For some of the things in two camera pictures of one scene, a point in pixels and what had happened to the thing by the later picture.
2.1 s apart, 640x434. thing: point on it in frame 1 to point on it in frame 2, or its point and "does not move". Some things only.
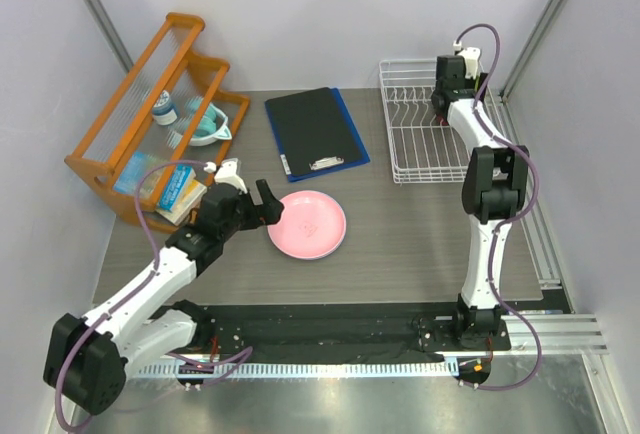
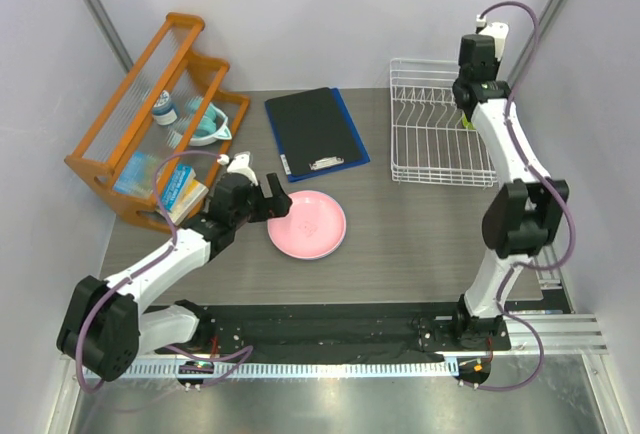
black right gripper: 469,83 to 495,64
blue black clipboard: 315,133 does not move
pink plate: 312,225 does not move
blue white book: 182,193 does not move
